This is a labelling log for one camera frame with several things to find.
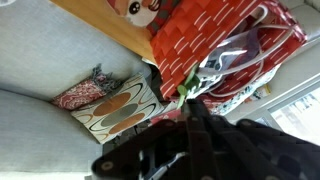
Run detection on white cable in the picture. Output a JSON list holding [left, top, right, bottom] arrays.
[[198, 4, 296, 98]]

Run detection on oval pattern cushion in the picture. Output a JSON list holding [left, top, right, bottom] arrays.
[[71, 74, 163, 144]]

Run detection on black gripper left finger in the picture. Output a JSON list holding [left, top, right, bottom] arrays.
[[91, 120, 187, 180]]

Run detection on grey sofa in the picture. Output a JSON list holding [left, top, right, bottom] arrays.
[[0, 0, 320, 180]]

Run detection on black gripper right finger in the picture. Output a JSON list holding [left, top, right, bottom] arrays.
[[185, 99, 219, 180]]

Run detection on red patterned cloth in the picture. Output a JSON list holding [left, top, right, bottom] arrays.
[[51, 64, 121, 110]]

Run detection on red woven basket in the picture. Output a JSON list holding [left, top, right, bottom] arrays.
[[151, 0, 307, 102]]

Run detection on wooden table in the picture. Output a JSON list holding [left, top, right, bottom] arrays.
[[50, 0, 155, 63]]

